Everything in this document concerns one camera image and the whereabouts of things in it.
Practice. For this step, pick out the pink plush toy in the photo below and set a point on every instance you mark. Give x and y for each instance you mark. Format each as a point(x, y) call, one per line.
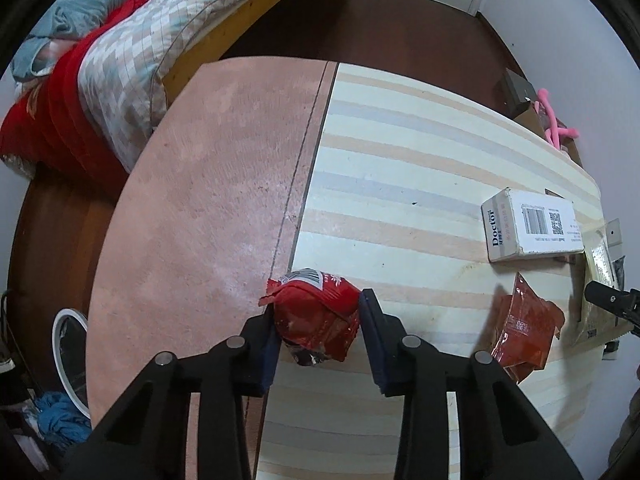
point(557, 132)

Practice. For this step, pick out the torn paper carton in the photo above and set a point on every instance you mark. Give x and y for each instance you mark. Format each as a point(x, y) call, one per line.
point(597, 265)

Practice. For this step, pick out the pink table mat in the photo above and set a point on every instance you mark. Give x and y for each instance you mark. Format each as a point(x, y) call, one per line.
point(210, 185)

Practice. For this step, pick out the striped table mat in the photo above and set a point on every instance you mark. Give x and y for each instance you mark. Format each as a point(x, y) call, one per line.
point(410, 170)

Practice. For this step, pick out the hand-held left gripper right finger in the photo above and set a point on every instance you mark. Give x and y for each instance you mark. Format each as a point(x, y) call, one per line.
point(375, 340)

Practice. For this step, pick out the white rimmed bin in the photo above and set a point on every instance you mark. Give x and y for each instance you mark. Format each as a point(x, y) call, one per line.
point(62, 330)

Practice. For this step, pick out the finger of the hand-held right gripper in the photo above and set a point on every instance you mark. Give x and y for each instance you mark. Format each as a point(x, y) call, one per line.
point(615, 305)

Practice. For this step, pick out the white cardboard box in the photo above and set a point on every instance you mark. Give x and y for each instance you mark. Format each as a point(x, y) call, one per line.
point(532, 225)

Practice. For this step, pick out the dark red foil packet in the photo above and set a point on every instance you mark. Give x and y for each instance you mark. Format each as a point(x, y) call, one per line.
point(525, 330)

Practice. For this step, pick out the blue cloth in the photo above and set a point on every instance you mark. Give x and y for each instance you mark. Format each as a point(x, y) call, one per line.
point(60, 420)

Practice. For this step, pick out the white wall socket panel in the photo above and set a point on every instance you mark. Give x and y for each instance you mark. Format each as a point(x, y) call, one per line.
point(613, 232)

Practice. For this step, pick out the brown cardboard box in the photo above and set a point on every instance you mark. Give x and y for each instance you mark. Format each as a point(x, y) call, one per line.
point(517, 92)

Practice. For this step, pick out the red blanket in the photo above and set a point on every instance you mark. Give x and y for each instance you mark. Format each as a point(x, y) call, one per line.
point(55, 125)

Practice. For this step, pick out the wooden bed frame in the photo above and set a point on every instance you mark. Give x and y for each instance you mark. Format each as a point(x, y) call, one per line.
point(225, 35)

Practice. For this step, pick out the bed with quilts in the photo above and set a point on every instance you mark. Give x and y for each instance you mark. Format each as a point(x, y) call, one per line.
point(150, 55)

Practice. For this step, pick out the small red snack packet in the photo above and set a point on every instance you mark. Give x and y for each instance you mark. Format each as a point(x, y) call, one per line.
point(315, 315)

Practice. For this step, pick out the bed with blankets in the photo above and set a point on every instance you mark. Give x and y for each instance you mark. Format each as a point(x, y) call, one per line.
point(85, 10)

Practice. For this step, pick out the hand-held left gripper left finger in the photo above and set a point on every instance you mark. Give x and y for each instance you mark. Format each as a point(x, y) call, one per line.
point(267, 360)

